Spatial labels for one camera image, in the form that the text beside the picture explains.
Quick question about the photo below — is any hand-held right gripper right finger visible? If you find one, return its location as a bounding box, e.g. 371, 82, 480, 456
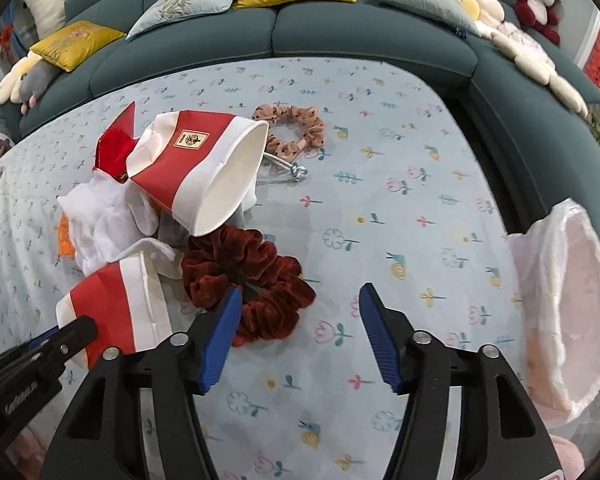
358, 282, 568, 480

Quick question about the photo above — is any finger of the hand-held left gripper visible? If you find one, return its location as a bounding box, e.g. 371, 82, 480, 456
0, 314, 98, 378

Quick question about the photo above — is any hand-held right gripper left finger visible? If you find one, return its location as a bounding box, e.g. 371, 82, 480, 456
40, 287, 243, 480

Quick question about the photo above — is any dark red velvet scrunchie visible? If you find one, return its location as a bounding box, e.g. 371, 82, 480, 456
181, 226, 316, 347

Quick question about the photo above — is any white plastic bag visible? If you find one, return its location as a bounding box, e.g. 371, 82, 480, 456
505, 199, 600, 426

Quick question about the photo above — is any red white fabric basket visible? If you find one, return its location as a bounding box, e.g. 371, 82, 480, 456
126, 109, 270, 237

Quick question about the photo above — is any grey drawstring pouch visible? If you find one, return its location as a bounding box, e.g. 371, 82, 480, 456
230, 151, 309, 228

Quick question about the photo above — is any orange paper piece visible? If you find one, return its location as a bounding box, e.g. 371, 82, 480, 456
57, 212, 78, 257

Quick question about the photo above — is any white crumpled cloth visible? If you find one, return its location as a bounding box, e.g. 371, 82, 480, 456
57, 175, 188, 281

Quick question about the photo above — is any light blue floral blanket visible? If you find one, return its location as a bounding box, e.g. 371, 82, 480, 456
0, 55, 576, 480

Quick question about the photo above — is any red folded origami paper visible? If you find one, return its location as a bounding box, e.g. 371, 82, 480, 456
94, 101, 143, 181

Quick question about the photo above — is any pink dotted scrunchie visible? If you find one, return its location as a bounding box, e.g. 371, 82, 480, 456
251, 103, 327, 157

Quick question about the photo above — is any grey and cream plush toy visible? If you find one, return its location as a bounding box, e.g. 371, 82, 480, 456
0, 52, 63, 113

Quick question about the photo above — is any teal sofa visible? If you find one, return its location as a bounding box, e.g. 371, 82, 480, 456
0, 0, 600, 281

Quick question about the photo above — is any white flower pillow pink centre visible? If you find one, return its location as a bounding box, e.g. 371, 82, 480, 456
490, 22, 591, 120

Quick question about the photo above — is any white plush toy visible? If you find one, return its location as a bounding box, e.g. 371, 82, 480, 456
20, 0, 68, 43

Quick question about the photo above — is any grey-green embroidered cushion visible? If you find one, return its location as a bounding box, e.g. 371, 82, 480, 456
125, 0, 248, 41

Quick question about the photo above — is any red teddy bear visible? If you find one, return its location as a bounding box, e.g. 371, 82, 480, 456
510, 0, 563, 46

